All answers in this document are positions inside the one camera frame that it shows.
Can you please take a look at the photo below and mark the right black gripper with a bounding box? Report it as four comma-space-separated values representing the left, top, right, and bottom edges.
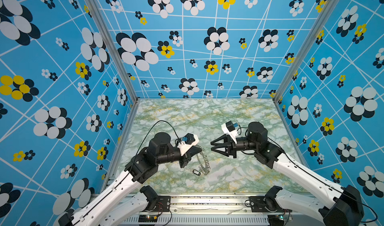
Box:
211, 134, 260, 160

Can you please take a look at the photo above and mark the metal keyring disc with rings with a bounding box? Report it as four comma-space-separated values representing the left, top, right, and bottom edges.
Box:
197, 148, 211, 176

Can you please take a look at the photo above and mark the black key tag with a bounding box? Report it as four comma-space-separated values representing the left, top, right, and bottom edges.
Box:
193, 170, 201, 176

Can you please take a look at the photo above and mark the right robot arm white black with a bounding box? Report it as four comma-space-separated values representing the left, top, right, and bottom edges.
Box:
211, 121, 365, 226

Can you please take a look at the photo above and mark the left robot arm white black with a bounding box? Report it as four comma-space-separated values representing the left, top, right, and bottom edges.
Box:
58, 132, 202, 226

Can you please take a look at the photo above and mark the left green circuit board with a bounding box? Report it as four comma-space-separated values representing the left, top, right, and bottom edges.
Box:
138, 215, 158, 224

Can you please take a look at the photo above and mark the green circuit board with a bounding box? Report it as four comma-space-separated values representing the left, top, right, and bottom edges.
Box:
138, 215, 158, 224
268, 215, 286, 226

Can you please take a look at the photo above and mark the right green circuit board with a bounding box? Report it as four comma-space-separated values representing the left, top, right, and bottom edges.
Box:
268, 215, 286, 226

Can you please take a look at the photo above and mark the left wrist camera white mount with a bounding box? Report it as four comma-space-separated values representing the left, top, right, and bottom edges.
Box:
177, 133, 199, 156

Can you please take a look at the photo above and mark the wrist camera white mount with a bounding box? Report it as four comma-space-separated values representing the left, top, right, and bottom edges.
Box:
177, 133, 199, 156
221, 121, 240, 143

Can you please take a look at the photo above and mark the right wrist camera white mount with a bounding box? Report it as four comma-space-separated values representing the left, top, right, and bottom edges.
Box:
221, 121, 240, 143

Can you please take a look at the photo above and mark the aluminium front rail frame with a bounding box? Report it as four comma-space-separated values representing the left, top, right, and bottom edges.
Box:
80, 192, 343, 226

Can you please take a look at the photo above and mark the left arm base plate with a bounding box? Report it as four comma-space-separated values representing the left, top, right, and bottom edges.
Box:
143, 196, 171, 213

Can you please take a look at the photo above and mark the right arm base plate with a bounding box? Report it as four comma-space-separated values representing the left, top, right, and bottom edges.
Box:
245, 196, 292, 214

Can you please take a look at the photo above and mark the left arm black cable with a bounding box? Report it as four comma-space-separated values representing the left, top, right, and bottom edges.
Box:
128, 120, 182, 173

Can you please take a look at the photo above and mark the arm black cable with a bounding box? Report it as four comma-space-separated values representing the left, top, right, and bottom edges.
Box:
128, 120, 182, 173
238, 125, 379, 224

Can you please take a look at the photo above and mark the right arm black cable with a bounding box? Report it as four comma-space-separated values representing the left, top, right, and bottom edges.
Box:
238, 125, 379, 224

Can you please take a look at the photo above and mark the left aluminium corner post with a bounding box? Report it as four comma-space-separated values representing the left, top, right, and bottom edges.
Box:
85, 0, 138, 105

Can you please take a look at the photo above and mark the aluminium corner post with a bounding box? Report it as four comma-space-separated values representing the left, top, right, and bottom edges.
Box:
85, 0, 138, 105
273, 0, 340, 105

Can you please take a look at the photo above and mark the right aluminium corner post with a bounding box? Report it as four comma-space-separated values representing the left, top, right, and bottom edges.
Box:
273, 0, 340, 105

